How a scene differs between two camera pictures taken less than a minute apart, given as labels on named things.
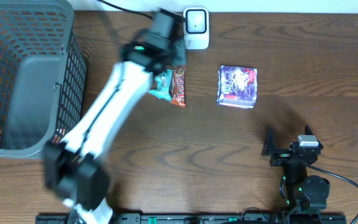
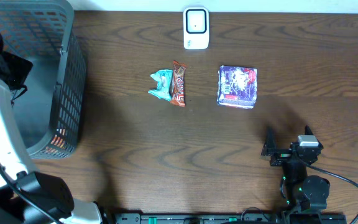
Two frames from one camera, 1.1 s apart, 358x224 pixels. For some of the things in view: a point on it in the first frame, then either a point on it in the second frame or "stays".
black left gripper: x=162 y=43 → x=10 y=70
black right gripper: x=281 y=155 stays
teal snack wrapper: x=163 y=80 stays
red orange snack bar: x=178 y=89 stays
